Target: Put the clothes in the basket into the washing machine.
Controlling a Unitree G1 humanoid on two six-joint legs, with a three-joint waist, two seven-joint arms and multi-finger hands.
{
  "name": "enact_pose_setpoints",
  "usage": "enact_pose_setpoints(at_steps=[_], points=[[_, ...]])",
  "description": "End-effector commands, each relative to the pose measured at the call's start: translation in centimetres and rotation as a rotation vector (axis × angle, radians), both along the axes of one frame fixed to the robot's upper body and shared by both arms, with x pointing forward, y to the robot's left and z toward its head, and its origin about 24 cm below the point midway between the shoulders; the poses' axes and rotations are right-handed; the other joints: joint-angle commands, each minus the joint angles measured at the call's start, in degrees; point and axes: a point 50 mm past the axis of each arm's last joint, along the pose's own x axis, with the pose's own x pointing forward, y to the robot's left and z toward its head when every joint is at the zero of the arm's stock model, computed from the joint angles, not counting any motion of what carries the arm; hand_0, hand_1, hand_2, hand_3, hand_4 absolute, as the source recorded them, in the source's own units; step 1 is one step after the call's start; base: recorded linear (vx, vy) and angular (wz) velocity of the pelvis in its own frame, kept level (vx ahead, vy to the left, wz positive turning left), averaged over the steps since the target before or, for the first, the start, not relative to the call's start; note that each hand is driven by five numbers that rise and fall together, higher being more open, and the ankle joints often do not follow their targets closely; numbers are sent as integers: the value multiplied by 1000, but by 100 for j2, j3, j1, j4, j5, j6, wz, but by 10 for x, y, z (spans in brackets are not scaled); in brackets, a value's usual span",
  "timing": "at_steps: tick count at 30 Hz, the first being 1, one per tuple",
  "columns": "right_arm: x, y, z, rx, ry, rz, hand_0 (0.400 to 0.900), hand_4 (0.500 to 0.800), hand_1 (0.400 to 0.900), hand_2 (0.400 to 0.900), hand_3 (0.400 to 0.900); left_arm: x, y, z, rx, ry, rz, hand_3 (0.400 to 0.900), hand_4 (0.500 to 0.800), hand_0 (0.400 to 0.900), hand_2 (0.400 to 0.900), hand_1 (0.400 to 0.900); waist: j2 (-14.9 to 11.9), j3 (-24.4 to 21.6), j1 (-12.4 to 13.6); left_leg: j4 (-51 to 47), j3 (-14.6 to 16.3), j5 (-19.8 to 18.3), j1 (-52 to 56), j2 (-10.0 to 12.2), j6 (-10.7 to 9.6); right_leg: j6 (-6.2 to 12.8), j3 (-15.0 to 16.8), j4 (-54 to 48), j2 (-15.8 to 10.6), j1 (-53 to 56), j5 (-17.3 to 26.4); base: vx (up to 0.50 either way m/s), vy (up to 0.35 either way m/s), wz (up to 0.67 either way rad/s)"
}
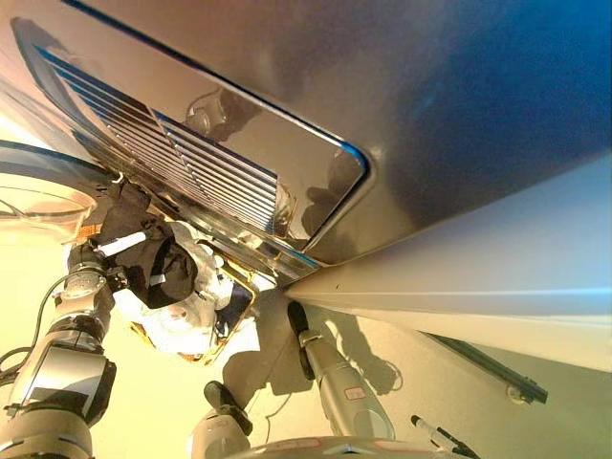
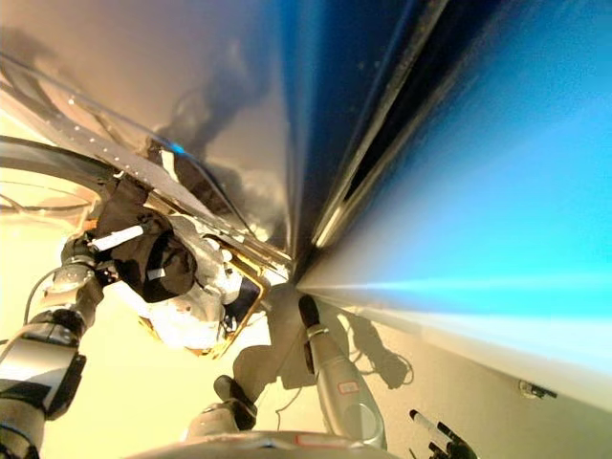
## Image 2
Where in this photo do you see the white garment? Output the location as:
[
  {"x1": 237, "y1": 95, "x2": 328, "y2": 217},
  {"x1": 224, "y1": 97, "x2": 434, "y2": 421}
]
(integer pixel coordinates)
[{"x1": 141, "y1": 214, "x2": 262, "y2": 353}]

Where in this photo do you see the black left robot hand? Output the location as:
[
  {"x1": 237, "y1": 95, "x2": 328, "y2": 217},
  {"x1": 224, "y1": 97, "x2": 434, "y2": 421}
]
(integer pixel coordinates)
[{"x1": 60, "y1": 224, "x2": 145, "y2": 269}]

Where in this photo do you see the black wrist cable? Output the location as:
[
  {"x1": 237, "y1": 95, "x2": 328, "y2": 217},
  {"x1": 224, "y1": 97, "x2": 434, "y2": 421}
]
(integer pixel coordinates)
[{"x1": 23, "y1": 267, "x2": 66, "y2": 326}]

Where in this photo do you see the thin white floor cable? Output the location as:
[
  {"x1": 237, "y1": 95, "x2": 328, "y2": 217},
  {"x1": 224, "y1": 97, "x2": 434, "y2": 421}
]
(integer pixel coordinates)
[{"x1": 273, "y1": 394, "x2": 294, "y2": 429}]

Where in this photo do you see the grey robot torso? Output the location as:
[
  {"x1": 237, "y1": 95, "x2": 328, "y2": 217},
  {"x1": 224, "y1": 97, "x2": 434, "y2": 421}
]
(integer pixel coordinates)
[{"x1": 126, "y1": 429, "x2": 398, "y2": 459}]

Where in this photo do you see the round glass washer door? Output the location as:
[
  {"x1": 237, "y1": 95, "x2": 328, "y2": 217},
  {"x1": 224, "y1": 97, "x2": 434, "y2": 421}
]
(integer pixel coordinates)
[{"x1": 0, "y1": 135, "x2": 120, "y2": 226}]

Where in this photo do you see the dark grey washing machine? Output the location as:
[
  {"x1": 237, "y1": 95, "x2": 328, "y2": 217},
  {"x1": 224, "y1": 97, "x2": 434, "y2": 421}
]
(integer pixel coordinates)
[{"x1": 0, "y1": 0, "x2": 612, "y2": 288}]

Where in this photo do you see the silver robot leg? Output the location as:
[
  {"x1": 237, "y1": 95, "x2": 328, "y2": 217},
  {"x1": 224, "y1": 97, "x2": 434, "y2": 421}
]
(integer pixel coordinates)
[
  {"x1": 296, "y1": 294, "x2": 388, "y2": 450},
  {"x1": 186, "y1": 375, "x2": 259, "y2": 444}
]

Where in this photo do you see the small black wall latch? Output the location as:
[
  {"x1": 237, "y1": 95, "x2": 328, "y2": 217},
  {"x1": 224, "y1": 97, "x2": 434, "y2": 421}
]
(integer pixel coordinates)
[{"x1": 518, "y1": 379, "x2": 558, "y2": 401}]

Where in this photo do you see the navy blue cloth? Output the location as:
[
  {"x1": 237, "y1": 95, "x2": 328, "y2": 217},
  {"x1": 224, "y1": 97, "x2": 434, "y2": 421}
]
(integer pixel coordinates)
[{"x1": 236, "y1": 279, "x2": 262, "y2": 319}]

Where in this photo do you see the black garment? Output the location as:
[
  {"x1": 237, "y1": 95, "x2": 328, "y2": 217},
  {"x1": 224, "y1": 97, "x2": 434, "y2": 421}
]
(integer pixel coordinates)
[{"x1": 93, "y1": 174, "x2": 197, "y2": 305}]

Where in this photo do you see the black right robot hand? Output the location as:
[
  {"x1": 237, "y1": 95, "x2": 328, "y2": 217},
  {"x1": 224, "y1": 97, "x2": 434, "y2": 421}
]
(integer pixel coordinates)
[{"x1": 408, "y1": 408, "x2": 473, "y2": 459}]

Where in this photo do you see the wooden frame laundry basket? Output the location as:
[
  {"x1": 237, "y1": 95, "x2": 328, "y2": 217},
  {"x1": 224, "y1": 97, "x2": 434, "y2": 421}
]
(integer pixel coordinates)
[{"x1": 138, "y1": 233, "x2": 293, "y2": 360}]

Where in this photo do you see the silver right robot leg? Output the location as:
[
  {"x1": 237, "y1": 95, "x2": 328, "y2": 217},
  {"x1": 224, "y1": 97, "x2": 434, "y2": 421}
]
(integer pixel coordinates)
[{"x1": 296, "y1": 294, "x2": 388, "y2": 450}]

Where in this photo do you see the silver left robot leg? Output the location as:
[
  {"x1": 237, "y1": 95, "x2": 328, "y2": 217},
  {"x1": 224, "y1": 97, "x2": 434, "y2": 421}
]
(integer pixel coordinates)
[{"x1": 186, "y1": 375, "x2": 259, "y2": 444}]

